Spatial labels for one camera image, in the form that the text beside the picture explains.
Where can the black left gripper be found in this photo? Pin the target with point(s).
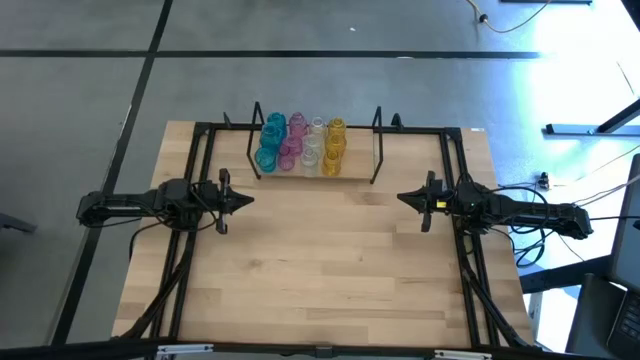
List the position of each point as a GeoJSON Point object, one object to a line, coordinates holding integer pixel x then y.
{"type": "Point", "coordinates": [224, 200]}

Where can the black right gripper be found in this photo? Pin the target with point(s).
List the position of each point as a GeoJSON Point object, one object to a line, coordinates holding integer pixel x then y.
{"type": "Point", "coordinates": [430, 200]}

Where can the blue plastic cups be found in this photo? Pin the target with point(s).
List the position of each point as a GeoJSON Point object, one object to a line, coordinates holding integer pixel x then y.
{"type": "Point", "coordinates": [265, 159]}

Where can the small pink curvy bud vase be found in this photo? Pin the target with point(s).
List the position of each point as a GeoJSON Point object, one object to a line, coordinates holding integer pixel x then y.
{"type": "Point", "coordinates": [286, 161]}

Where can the teal embossed narrow-neck vase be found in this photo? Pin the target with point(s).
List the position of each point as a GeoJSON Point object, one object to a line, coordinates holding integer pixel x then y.
{"type": "Point", "coordinates": [270, 136]}

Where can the pink plastic cups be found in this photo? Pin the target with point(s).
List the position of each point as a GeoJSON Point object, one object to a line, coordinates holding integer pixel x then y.
{"type": "Point", "coordinates": [291, 145]}

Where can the clear ribbed narrow-neck vase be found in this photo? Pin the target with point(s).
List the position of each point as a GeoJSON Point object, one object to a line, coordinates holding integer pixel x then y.
{"type": "Point", "coordinates": [309, 159]}

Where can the teal glass vase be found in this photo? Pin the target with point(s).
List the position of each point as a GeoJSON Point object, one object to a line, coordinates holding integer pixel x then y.
{"type": "Point", "coordinates": [276, 121]}

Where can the yellow embossed glass vase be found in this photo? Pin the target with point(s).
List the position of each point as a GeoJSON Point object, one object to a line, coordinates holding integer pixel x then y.
{"type": "Point", "coordinates": [331, 162]}

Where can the clear glass vase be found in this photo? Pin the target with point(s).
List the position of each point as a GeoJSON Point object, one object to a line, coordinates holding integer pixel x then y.
{"type": "Point", "coordinates": [312, 142]}

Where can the tall pink ribbed bottle vase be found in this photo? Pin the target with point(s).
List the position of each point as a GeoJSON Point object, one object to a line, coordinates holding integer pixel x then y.
{"type": "Point", "coordinates": [298, 123]}

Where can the clear ribbed round jar vase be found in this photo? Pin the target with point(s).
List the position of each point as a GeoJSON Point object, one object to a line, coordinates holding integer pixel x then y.
{"type": "Point", "coordinates": [317, 124]}

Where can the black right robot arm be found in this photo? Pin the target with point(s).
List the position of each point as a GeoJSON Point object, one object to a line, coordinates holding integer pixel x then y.
{"type": "Point", "coordinates": [540, 217]}

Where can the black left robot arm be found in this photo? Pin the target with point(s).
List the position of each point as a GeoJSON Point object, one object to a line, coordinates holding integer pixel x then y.
{"type": "Point", "coordinates": [115, 207]}

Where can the black table clamp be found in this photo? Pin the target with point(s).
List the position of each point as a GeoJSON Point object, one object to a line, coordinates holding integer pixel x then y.
{"type": "Point", "coordinates": [227, 120]}
{"type": "Point", "coordinates": [396, 120]}

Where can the small power adapter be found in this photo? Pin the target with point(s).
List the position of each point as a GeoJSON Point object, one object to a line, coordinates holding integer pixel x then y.
{"type": "Point", "coordinates": [544, 179]}

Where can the dark grey desk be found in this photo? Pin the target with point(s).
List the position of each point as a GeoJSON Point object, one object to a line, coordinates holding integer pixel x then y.
{"type": "Point", "coordinates": [590, 310]}

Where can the black computer monitor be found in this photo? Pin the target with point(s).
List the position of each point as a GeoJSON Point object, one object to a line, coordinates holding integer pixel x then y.
{"type": "Point", "coordinates": [627, 235]}

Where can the grey stand foot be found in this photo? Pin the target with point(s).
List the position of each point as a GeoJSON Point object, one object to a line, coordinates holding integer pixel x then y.
{"type": "Point", "coordinates": [17, 223]}

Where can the black keyboard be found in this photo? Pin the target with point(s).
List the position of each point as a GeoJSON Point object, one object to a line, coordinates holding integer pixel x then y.
{"type": "Point", "coordinates": [630, 325]}

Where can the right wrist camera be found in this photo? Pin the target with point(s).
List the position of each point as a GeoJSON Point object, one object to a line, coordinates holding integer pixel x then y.
{"type": "Point", "coordinates": [471, 195]}

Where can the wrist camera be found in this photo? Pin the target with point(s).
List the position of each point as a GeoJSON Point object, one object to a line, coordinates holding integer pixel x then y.
{"type": "Point", "coordinates": [176, 190]}
{"type": "Point", "coordinates": [471, 195]}

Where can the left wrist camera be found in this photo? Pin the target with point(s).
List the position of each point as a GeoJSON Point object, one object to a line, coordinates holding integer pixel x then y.
{"type": "Point", "coordinates": [176, 190]}

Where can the wooden shelf with black frame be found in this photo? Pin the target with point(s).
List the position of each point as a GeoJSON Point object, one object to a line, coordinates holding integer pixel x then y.
{"type": "Point", "coordinates": [357, 155]}

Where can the black aluminium rig frame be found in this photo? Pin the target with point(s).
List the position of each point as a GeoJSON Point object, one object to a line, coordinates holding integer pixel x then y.
{"type": "Point", "coordinates": [240, 127]}

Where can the silver aluminium bracket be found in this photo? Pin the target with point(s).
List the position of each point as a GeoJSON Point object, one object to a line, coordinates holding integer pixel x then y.
{"type": "Point", "coordinates": [462, 355]}
{"type": "Point", "coordinates": [185, 348]}

